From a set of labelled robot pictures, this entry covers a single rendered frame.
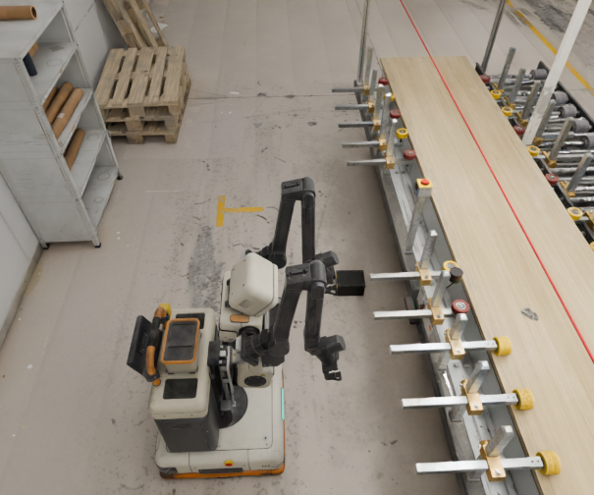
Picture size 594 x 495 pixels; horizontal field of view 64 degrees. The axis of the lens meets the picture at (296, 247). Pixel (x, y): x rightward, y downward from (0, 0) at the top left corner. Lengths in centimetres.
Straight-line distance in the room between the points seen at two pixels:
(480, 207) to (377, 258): 109
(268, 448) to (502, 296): 140
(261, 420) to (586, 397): 153
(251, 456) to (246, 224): 201
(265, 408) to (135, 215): 222
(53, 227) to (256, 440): 231
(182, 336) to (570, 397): 169
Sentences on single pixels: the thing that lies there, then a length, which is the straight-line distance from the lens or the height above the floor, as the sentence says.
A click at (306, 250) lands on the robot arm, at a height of 129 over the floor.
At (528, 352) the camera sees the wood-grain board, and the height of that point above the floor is 90.
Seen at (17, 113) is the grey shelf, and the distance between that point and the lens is 350.
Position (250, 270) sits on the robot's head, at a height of 139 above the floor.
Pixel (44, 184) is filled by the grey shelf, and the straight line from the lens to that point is 379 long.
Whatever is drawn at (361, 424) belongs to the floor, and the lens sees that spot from 304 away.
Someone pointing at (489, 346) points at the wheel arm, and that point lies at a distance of 229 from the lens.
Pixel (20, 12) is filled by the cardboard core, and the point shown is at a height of 161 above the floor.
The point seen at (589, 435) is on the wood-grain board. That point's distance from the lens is 233.
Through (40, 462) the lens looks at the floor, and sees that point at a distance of 327.
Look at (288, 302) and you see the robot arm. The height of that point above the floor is 150.
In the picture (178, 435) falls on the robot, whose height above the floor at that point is 53.
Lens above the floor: 277
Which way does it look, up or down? 47 degrees down
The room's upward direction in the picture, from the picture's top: straight up
